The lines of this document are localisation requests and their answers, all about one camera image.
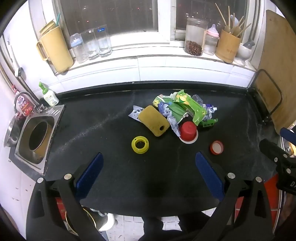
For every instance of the blue baby bottle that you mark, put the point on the blue baby bottle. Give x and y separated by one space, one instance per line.
79 51

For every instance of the red cabinet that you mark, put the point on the red cabinet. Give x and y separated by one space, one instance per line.
270 194

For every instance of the bamboo utensil holder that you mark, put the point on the bamboo utensil holder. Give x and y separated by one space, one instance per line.
227 48

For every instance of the large blue white wrapper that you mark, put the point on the large blue white wrapper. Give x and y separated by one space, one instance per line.
172 121

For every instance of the yellow plastic pitcher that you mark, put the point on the yellow plastic pitcher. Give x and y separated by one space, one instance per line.
57 51

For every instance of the wooden cutting board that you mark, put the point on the wooden cutting board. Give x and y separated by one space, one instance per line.
279 58

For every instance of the red wall hook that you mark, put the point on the red wall hook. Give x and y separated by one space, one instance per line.
14 87

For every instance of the red bottle cap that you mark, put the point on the red bottle cap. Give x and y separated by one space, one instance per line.
217 147

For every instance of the bundle of wooden utensils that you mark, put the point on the bundle of wooden utensils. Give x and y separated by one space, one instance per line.
237 30

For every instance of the clear plastic cup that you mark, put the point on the clear plastic cup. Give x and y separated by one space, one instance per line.
197 99

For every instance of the small blue white wrapper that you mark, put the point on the small blue white wrapper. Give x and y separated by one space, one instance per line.
211 110

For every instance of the white window frame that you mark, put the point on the white window frame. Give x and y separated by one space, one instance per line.
165 23

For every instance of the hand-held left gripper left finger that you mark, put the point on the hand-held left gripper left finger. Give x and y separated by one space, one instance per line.
89 173

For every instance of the green cap detergent bottle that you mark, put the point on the green cap detergent bottle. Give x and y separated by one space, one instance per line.
50 98

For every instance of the steel sink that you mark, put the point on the steel sink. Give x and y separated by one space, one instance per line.
53 113

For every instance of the steel faucet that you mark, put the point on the steel faucet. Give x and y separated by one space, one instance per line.
29 96

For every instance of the dark green packet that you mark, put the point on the dark green packet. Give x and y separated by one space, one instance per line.
177 113

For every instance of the red plastic cup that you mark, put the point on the red plastic cup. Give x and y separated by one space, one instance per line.
188 131

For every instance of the white scrub brush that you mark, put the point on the white scrub brush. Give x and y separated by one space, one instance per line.
18 72

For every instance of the pink baby bottle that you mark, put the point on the pink baby bottle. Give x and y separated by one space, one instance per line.
211 41

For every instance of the silver blister pack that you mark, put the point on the silver blister pack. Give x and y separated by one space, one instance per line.
135 113

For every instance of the teal straw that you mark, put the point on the teal straw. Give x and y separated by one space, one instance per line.
57 18

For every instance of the clear jar with brown beans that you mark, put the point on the clear jar with brown beans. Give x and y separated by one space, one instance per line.
195 37

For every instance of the green plastic toy piece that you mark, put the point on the green plastic toy piece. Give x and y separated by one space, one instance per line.
208 123

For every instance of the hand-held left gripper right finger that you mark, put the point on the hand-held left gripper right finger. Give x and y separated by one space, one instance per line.
208 173

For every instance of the red packet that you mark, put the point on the red packet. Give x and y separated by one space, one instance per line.
26 107

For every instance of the white ceramic bowl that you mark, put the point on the white ceramic bowl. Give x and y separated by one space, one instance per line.
244 52

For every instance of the steel bowl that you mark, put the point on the steel bowl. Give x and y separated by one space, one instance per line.
11 134

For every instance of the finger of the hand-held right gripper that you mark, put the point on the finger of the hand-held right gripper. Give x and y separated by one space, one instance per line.
270 149
288 134

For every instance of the yellow sponge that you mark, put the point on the yellow sponge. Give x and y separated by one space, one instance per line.
152 120

